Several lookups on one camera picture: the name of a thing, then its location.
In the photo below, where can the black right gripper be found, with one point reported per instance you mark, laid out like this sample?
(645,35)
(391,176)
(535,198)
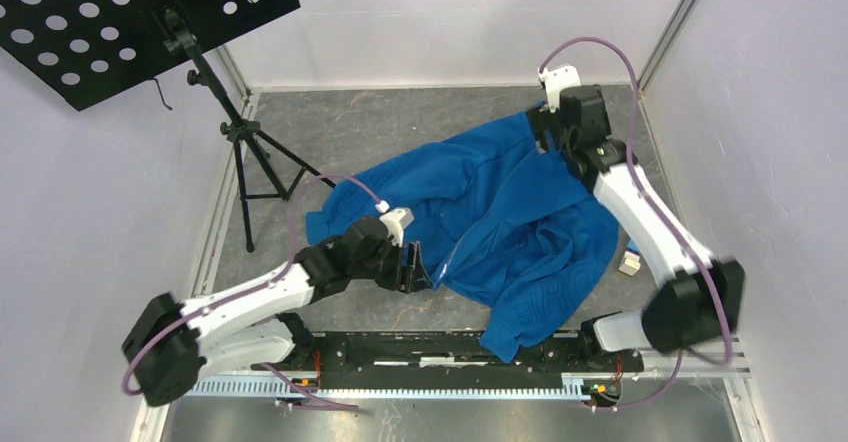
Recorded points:
(543,120)

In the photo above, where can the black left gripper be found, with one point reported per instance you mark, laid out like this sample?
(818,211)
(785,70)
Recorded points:
(413,277)

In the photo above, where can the blue zip-up jacket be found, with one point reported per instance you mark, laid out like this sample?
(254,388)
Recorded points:
(498,222)

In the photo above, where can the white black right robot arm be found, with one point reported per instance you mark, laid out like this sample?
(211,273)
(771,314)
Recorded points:
(698,295)

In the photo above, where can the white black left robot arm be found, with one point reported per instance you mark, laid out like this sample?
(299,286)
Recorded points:
(174,344)

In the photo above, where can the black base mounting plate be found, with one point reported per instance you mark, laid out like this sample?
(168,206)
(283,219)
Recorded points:
(447,360)

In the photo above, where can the small white block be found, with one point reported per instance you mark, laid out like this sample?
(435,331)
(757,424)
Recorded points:
(630,263)

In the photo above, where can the black perforated music stand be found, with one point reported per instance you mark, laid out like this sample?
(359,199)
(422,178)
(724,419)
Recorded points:
(91,50)

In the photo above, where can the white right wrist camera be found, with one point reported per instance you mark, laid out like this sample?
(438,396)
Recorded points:
(554,81)

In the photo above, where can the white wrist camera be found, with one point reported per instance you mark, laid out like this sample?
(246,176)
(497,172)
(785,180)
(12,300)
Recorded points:
(554,81)
(396,220)

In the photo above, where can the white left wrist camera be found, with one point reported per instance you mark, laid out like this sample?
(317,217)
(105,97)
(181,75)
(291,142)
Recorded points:
(396,220)

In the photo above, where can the aluminium frame rail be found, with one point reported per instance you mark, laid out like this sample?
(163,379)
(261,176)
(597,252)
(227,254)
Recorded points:
(257,381)

